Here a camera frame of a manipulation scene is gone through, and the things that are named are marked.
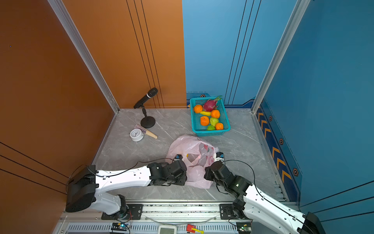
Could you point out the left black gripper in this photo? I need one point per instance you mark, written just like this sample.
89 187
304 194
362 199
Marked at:
184 178

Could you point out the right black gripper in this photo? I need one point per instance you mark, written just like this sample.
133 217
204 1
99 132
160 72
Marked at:
207 176

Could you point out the pink plastic bag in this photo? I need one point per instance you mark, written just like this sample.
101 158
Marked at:
197 155

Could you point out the orange tangerine fruit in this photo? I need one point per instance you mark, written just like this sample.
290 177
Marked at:
204 121

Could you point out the pink dragon fruit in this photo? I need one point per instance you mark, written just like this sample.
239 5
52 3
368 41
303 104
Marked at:
212 104

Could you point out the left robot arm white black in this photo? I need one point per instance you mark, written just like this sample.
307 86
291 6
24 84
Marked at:
90 188

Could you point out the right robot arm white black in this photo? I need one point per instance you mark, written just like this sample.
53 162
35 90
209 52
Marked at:
250 202

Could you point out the teal plastic basket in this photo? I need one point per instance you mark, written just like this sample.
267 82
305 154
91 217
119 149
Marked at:
200 130

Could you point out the red yellow button box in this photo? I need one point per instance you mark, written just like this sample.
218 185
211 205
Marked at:
193 229

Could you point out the white display device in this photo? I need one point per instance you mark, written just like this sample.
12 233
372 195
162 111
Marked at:
167 229

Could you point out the white round alarm clock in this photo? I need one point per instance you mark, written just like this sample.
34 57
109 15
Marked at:
136 135

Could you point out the yellow banana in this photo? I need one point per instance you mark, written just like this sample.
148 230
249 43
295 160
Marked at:
205 113

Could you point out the black small box right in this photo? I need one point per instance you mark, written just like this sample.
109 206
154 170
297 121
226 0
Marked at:
244 227

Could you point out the green circuit board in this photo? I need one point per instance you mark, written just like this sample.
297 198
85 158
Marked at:
120 228

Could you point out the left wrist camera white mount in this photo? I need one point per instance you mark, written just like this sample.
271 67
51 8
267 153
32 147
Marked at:
178 157

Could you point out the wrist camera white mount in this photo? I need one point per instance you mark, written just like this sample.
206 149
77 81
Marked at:
219 156
178 157

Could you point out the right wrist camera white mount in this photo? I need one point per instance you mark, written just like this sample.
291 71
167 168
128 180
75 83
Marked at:
219 156

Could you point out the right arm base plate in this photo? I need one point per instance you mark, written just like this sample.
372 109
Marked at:
227 212

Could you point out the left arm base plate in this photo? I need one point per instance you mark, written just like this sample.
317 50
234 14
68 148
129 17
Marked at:
133 212

